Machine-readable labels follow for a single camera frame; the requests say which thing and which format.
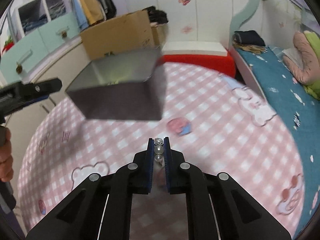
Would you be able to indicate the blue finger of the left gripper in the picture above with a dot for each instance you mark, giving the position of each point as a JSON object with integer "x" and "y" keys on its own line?
{"x": 32, "y": 91}
{"x": 31, "y": 101}

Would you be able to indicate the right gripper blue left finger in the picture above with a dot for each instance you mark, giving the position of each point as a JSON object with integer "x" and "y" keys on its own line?
{"x": 100, "y": 206}

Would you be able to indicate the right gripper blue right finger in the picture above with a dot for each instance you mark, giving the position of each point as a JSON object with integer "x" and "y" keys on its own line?
{"x": 217, "y": 206}

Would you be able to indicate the person's left hand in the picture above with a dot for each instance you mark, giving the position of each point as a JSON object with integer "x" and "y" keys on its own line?
{"x": 6, "y": 159}

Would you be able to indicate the mint drawer cabinet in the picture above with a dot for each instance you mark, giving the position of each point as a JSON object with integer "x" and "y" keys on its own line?
{"x": 26, "y": 54}

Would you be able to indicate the white cube shelf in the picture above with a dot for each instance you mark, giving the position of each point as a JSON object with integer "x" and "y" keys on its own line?
{"x": 31, "y": 10}

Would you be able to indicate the pink checkered tablecloth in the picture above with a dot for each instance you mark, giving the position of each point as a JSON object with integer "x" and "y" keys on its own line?
{"x": 218, "y": 124}

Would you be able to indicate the dark grey metal tin box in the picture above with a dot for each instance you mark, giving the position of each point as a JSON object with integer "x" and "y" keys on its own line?
{"x": 128, "y": 86}

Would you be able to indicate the hanging clothes in wardrobe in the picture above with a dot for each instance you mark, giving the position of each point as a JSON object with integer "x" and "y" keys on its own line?
{"x": 91, "y": 12}

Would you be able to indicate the large cardboard box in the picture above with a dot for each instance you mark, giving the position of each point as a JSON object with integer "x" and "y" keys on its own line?
{"x": 117, "y": 35}

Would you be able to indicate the teal patterned bed sheet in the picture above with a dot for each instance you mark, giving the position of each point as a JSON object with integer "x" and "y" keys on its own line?
{"x": 266, "y": 74}

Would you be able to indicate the small cardboard box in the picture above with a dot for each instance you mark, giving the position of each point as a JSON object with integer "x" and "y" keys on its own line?
{"x": 159, "y": 33}

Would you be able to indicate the black clothes pile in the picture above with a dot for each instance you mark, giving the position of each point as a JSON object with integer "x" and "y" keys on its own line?
{"x": 156, "y": 16}

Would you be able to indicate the red ottoman with white top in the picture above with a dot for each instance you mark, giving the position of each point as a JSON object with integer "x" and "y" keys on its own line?
{"x": 211, "y": 55}

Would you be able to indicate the pink and green quilt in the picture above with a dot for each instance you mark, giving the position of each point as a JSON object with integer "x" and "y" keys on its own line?
{"x": 303, "y": 61}

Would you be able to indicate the folded dark clothes stack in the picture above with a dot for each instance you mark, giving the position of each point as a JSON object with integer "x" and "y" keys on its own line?
{"x": 249, "y": 41}

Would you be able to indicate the pink butterfly wall sticker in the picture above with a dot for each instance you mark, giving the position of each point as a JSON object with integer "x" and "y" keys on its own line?
{"x": 184, "y": 2}

